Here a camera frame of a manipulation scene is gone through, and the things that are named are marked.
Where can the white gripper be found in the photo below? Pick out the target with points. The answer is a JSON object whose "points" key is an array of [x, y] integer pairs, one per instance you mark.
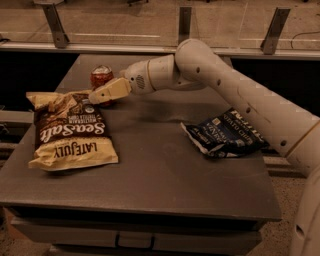
{"points": [[137, 79]]}

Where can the red coke can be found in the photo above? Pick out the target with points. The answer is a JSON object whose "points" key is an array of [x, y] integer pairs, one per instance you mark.
{"points": [[100, 75]]}

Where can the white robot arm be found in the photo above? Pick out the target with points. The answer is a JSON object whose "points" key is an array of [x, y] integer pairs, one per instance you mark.
{"points": [[291, 130]]}

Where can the brown sea salt chip bag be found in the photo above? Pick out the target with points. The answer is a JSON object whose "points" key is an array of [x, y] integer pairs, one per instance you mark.
{"points": [[70, 132]]}

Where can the blue kettle chip bag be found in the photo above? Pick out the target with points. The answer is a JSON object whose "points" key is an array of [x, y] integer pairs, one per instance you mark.
{"points": [[228, 135]]}

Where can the grey drawer front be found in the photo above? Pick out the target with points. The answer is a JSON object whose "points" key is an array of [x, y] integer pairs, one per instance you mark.
{"points": [[96, 239]]}

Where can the glass railing panel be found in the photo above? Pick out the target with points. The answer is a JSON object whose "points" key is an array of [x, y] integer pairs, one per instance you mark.
{"points": [[220, 23]]}

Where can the left metal railing bracket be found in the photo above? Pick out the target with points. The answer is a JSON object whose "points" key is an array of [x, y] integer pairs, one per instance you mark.
{"points": [[60, 38]]}

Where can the right metal railing bracket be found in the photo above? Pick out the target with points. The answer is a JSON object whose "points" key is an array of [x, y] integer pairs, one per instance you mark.
{"points": [[270, 42]]}

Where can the black drawer handle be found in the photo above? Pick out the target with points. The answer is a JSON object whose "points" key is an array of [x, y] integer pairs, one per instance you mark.
{"points": [[133, 240]]}

